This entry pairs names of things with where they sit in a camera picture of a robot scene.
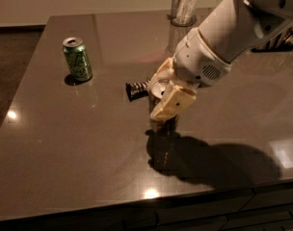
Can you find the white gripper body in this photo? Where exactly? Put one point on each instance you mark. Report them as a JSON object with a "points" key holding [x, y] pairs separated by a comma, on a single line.
{"points": [[198, 61]]}

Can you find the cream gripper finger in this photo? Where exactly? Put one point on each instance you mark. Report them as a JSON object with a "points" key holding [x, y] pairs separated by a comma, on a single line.
{"points": [[161, 78], [177, 97]]}

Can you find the orange soda can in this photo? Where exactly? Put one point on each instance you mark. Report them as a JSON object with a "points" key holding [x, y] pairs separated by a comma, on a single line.
{"points": [[163, 127]]}

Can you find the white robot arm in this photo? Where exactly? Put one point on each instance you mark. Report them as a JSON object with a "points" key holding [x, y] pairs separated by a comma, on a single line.
{"points": [[238, 25]]}

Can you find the green soda can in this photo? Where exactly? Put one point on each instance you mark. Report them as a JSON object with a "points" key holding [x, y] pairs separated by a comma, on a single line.
{"points": [[77, 59]]}

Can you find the black snack bar wrapper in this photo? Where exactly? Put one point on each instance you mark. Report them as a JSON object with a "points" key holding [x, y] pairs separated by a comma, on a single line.
{"points": [[136, 90]]}

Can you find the clear glass cup with straws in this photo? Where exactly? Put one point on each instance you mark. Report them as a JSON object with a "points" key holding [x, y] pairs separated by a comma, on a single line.
{"points": [[183, 12]]}

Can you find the black wire napkin basket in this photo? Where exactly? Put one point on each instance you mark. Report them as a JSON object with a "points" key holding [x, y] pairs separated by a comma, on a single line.
{"points": [[280, 43]]}

